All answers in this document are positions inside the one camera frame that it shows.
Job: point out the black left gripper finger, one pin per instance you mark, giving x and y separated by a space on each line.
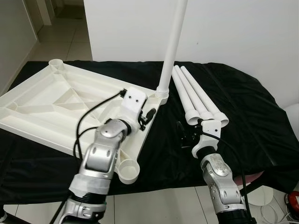
150 115

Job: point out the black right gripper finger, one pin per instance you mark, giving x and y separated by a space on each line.
179 128

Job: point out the white plastic table top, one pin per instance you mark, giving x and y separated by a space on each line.
46 98

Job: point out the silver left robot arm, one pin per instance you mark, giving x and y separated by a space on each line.
100 158

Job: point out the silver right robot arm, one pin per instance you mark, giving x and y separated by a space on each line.
219 177

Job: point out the black table cloth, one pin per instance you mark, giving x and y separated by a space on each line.
252 116

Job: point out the pink stool seat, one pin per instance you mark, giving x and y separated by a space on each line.
250 179

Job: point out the black table leg bar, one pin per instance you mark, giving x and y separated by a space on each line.
253 186

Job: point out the white round stand base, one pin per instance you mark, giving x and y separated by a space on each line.
261 199

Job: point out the red round floor object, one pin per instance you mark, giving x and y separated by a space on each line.
293 203

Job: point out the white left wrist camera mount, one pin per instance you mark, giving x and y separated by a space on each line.
133 105

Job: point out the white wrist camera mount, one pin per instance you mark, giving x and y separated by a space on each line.
133 105
210 128

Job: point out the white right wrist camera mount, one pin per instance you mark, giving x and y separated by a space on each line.
210 128

